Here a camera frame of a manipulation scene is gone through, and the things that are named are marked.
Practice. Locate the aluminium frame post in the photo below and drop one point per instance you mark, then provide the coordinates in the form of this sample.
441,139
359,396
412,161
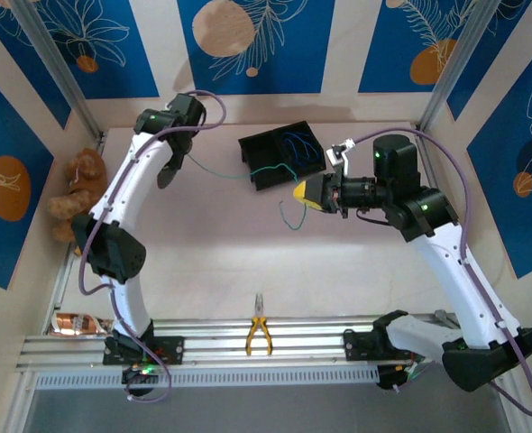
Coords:
455,67
58,67

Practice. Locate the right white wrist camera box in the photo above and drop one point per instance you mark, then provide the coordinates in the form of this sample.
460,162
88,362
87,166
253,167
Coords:
337,155

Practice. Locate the aluminium side rail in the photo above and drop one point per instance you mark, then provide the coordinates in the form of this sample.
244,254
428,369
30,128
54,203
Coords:
63,288
433,171

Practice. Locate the black controller box with LED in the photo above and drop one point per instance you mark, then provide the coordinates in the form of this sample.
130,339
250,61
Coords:
387,376
137,376

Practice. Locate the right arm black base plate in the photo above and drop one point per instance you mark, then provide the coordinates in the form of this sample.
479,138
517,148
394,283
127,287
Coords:
354,345

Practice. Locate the black two-compartment bin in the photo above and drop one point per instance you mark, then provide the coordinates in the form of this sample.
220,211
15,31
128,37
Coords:
266,149

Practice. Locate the aluminium mounting rail beam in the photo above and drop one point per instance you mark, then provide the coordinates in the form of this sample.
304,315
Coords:
302,343

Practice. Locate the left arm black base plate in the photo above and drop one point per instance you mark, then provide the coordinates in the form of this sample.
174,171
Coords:
176,349

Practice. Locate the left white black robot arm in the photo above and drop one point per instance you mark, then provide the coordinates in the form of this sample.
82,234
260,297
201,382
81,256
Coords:
126,180

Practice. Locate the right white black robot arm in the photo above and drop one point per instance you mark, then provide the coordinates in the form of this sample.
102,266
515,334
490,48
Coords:
455,279

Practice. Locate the brown teddy bear plush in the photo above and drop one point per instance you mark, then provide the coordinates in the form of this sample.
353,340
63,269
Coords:
83,194

